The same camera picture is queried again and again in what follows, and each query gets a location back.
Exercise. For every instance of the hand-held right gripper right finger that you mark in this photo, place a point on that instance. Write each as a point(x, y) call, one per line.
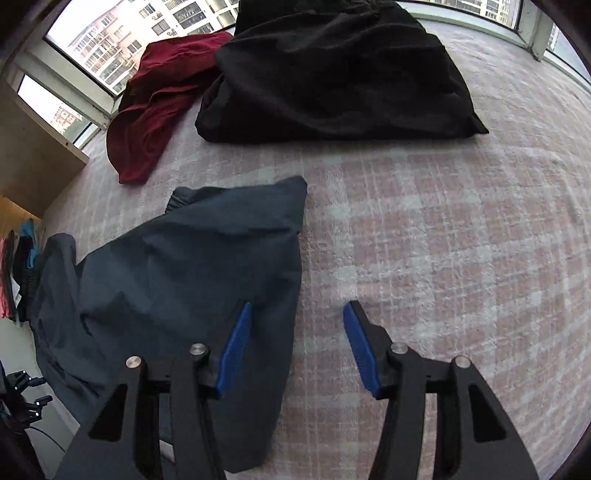
point(362, 355)

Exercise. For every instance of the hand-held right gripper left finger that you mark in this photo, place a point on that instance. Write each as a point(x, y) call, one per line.
point(235, 350)

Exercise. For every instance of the stack of folded clothes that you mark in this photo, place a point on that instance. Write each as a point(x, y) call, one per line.
point(21, 258)

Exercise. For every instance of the pink plaid blanket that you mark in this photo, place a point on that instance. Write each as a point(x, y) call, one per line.
point(438, 207)

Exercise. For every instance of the black garment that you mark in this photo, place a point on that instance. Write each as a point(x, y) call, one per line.
point(332, 78)

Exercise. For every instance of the white window frame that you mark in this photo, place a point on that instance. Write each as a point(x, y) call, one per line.
point(60, 74)

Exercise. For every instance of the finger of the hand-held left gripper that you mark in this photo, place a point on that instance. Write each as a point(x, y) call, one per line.
point(21, 381)
point(37, 405)

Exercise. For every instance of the large brown wooden board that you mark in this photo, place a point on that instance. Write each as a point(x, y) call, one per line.
point(32, 157)

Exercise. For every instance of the dark grey pants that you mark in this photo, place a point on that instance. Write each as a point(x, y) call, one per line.
point(184, 258)

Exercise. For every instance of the dark red garment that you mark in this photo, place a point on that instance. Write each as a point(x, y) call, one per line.
point(147, 115)

